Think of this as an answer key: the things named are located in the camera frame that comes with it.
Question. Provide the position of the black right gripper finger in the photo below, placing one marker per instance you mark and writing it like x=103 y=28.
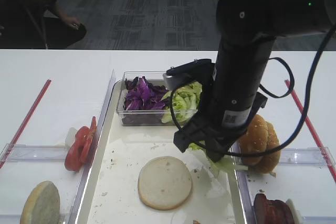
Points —
x=183 y=137
x=217 y=144

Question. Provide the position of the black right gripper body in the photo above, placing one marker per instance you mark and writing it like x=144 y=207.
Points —
x=200 y=121

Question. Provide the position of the lettuce leaf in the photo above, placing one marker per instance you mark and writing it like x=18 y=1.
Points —
x=225 y=164

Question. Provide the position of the bun bottom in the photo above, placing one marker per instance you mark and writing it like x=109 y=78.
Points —
x=164 y=183

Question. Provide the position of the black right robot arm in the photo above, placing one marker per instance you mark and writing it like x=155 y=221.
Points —
x=231 y=90

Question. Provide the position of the green lettuce in container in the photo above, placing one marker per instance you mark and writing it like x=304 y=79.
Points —
x=185 y=101

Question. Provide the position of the brown meat patties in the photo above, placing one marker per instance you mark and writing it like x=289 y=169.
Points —
x=272 y=211

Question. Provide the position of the red tomato slices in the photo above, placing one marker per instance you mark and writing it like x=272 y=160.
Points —
x=79 y=151

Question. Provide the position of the clear divider near tomato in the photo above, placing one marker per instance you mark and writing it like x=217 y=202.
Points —
x=30 y=153

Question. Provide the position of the sesame bun tops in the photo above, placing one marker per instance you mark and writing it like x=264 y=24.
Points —
x=260 y=137

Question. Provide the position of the purple cabbage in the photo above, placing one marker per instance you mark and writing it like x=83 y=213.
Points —
x=141 y=100

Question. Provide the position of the clear salad container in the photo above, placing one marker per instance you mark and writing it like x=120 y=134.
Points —
x=156 y=79

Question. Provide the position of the metal tray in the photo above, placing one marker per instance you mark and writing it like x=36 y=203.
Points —
x=112 y=192

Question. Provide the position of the lower right clear divider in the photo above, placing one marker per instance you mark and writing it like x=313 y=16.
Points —
x=319 y=220

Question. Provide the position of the left bun half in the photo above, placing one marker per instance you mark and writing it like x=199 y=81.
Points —
x=42 y=205

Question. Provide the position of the seated person in background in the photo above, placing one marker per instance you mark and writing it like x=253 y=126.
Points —
x=38 y=24

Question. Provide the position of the right clear long rail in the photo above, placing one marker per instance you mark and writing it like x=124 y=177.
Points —
x=242 y=205

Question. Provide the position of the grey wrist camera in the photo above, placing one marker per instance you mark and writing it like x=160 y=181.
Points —
x=197 y=70

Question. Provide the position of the right red acrylic rail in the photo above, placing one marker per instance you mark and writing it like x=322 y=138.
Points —
x=318 y=143

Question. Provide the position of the red acrylic rail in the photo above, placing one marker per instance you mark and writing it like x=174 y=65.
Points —
x=25 y=121
x=318 y=143

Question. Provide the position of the left red acrylic rail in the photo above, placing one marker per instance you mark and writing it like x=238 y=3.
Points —
x=25 y=121

